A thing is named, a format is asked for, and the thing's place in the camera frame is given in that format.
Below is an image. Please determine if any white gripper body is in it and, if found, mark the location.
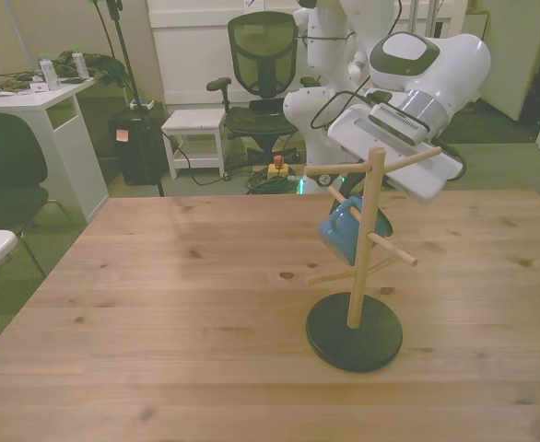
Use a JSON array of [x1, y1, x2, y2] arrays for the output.
[[327, 103, 465, 204]]

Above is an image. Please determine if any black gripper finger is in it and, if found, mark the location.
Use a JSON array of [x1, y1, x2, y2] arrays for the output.
[[329, 174, 359, 204]]

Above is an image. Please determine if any blue enamel mug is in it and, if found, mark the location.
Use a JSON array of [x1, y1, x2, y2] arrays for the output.
[[316, 193, 393, 267]]

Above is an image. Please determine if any wooden mug tree black base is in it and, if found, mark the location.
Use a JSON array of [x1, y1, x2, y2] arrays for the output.
[[304, 146, 442, 373]]

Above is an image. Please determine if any yellow emergency stop button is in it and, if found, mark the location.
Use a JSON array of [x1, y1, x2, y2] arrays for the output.
[[266, 155, 298, 182]]

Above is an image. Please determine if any white board panel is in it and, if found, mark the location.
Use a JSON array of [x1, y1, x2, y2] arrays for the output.
[[462, 9, 540, 126]]

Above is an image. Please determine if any black mesh office chair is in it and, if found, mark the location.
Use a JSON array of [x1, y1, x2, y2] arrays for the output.
[[205, 11, 321, 163]]

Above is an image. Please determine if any small white stool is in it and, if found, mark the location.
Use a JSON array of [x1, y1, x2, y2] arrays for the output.
[[160, 109, 228, 181]]

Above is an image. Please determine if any black computer tower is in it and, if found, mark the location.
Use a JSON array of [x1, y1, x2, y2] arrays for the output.
[[108, 113, 168, 186]]

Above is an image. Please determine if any camouflage cloth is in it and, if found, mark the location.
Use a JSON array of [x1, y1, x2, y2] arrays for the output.
[[0, 51, 127, 89]]

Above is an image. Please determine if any clear plastic bottle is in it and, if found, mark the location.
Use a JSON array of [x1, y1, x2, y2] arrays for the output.
[[38, 52, 61, 91], [70, 45, 90, 81]]

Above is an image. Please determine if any white desk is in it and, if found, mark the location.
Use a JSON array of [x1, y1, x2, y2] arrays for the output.
[[0, 76, 111, 226]]

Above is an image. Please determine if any black padded chair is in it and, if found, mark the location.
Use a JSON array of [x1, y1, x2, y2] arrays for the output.
[[0, 101, 65, 278]]

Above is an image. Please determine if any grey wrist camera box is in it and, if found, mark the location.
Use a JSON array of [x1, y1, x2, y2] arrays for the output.
[[368, 101, 431, 146]]

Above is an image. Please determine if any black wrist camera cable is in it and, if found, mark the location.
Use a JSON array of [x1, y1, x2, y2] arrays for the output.
[[310, 89, 467, 180]]

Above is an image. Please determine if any black floor cable bundle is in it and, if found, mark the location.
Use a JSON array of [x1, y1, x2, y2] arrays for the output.
[[243, 169, 304, 196]]

